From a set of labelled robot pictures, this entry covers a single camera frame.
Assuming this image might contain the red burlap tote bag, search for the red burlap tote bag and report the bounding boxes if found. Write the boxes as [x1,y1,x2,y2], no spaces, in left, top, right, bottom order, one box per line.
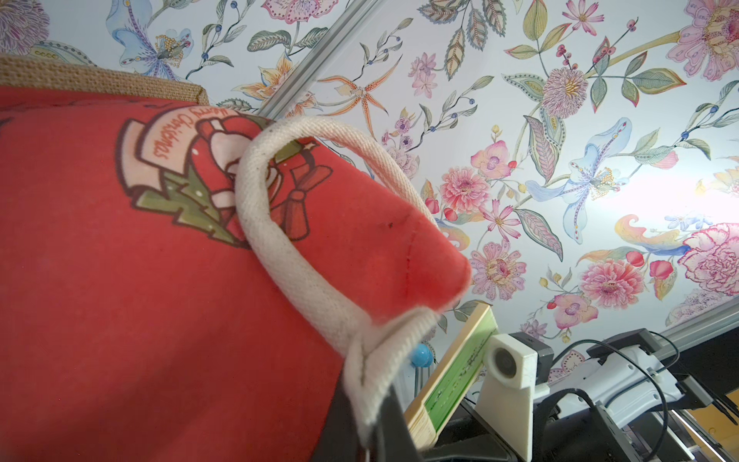
[1,54,471,461]

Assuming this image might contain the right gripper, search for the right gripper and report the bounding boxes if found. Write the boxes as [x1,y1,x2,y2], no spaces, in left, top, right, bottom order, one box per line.
[421,398,519,462]

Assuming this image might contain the green fan laid crosswise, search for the green fan laid crosswise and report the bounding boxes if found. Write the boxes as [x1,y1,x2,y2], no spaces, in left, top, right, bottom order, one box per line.
[404,300,498,452]

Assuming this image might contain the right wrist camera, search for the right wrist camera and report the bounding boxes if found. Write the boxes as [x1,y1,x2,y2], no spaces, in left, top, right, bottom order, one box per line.
[475,332,554,461]

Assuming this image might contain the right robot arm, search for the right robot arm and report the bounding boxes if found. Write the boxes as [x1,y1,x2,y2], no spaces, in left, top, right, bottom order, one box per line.
[423,329,738,461]

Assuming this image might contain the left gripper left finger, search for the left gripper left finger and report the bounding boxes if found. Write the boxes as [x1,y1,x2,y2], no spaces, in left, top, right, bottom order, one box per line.
[310,386,361,462]

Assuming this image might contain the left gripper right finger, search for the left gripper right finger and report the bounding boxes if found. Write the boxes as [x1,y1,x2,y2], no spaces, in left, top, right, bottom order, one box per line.
[369,387,423,462]

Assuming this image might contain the blue object right edge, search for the blue object right edge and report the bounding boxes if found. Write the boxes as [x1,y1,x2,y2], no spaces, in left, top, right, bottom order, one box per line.
[410,343,435,369]

